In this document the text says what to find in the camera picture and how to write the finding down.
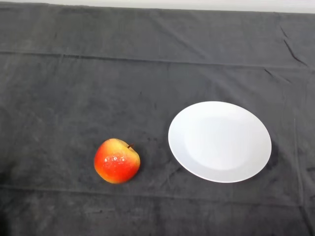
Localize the red yellow apple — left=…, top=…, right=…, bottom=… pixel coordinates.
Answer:
left=94, top=138, right=141, bottom=184

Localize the white round plate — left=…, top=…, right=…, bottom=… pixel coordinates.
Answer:
left=168, top=101, right=272, bottom=183

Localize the black cloth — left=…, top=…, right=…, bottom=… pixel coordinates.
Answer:
left=0, top=3, right=315, bottom=236

